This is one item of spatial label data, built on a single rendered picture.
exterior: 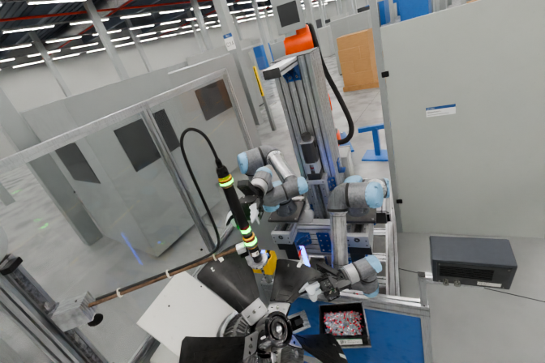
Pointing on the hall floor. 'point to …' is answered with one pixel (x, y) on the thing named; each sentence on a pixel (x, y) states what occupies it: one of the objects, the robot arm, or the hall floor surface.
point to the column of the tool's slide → (39, 320)
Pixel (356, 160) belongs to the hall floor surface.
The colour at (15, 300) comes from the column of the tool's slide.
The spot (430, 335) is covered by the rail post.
